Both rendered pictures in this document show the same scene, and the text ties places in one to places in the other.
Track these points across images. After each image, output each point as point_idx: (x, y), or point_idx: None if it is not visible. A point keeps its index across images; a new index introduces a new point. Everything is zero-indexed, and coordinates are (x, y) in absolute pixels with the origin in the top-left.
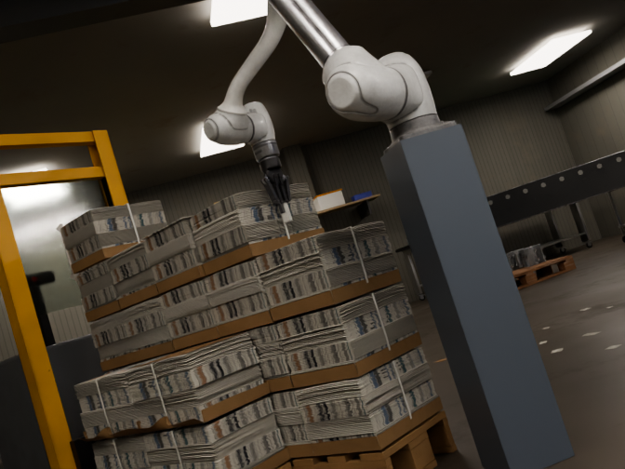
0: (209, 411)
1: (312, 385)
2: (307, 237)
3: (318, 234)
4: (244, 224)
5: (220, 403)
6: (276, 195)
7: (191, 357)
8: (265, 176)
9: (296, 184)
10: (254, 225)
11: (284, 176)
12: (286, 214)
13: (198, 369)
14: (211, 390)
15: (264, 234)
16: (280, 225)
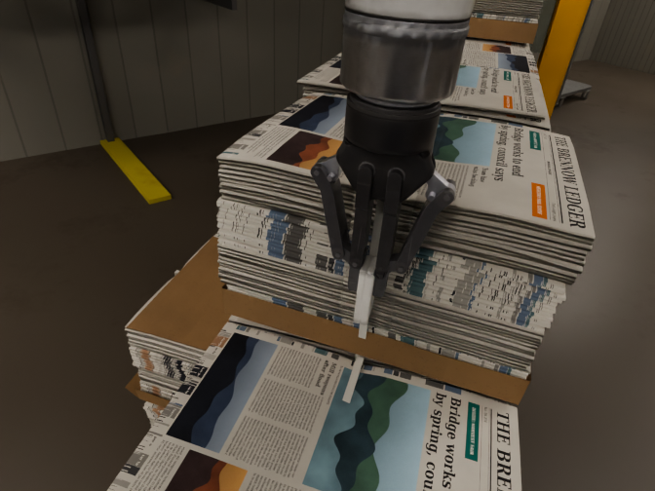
0: (148, 396)
1: None
2: (435, 367)
3: (491, 382)
4: (225, 243)
5: (167, 400)
6: (338, 239)
7: (137, 334)
8: (334, 156)
9: (520, 221)
10: (253, 260)
11: (436, 185)
12: (356, 300)
13: (143, 354)
14: (163, 380)
15: (279, 291)
16: (348, 298)
